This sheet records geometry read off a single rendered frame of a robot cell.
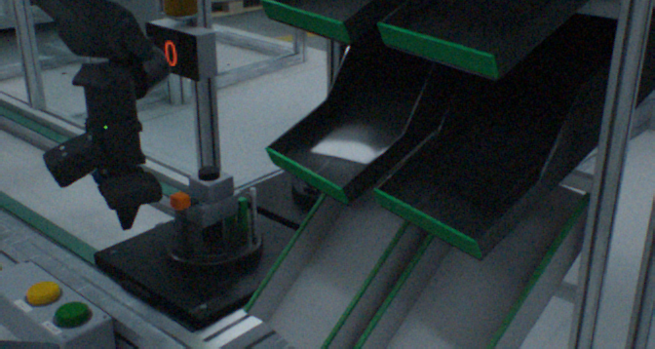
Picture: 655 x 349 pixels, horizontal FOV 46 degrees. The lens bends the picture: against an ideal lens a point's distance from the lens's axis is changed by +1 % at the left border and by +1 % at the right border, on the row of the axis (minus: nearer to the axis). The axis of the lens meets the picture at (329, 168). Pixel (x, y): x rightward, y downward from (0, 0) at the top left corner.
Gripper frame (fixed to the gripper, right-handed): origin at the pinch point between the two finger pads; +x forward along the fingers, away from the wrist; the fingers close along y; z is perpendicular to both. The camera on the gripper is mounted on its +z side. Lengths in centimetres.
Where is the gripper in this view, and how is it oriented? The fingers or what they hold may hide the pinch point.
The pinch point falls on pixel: (123, 204)
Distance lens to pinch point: 100.5
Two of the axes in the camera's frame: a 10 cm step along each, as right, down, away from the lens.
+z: -9.0, 1.8, -3.9
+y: 4.3, 3.7, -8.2
